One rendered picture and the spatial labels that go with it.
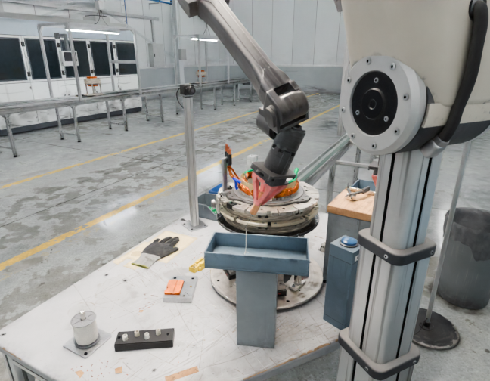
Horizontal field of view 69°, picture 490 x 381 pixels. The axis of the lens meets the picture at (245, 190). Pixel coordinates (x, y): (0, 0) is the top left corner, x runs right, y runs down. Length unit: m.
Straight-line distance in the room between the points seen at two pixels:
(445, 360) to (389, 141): 1.86
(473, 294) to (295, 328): 1.76
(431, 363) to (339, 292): 1.30
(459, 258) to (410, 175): 1.94
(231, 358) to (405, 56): 0.78
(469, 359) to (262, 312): 1.62
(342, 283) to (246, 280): 0.27
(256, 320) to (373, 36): 0.70
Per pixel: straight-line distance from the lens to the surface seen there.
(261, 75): 0.76
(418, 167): 0.64
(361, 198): 1.22
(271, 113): 0.71
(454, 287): 2.67
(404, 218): 0.67
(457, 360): 2.35
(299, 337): 1.06
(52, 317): 1.24
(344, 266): 0.98
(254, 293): 0.91
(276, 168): 0.78
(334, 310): 1.07
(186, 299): 1.16
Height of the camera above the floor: 1.50
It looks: 21 degrees down
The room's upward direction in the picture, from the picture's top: straight up
